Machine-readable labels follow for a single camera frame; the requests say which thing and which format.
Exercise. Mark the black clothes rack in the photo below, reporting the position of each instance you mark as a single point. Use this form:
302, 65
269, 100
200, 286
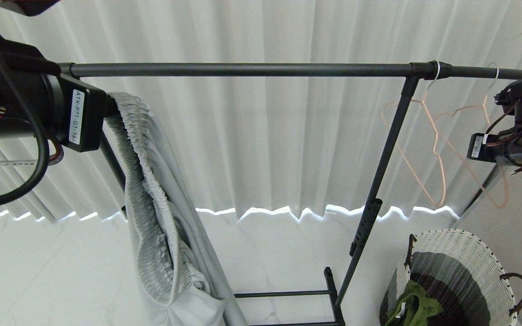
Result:
243, 69

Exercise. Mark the pink clothes hanger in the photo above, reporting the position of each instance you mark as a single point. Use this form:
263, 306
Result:
413, 165
469, 169

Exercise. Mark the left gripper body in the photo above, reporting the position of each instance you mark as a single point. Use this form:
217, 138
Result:
12, 99

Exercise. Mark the white curtain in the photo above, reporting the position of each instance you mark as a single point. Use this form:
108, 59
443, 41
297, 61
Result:
265, 145

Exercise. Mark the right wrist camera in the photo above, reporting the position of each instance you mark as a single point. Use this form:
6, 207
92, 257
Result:
508, 98

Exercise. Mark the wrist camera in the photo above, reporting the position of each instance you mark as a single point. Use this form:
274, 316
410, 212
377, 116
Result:
25, 6
508, 98

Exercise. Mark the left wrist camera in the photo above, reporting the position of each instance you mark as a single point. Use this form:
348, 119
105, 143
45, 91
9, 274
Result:
25, 6

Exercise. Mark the white laundry basket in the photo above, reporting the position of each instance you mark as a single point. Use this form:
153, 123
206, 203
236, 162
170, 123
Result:
460, 253

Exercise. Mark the green garment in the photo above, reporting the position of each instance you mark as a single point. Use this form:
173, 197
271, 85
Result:
417, 308

